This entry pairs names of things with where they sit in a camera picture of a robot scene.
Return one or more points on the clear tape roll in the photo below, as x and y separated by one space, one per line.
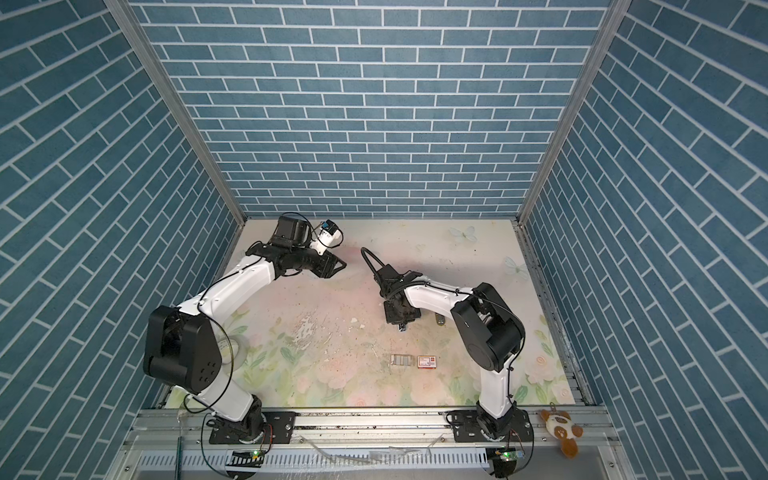
237 351

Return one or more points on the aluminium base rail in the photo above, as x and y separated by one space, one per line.
327 428

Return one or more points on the white slotted cable duct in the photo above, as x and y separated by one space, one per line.
306 461

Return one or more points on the plush toy animal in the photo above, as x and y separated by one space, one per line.
560 425

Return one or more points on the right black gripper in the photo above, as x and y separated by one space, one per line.
391 320

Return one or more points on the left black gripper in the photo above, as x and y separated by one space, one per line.
325 267

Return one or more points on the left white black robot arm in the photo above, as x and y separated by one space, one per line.
182 348

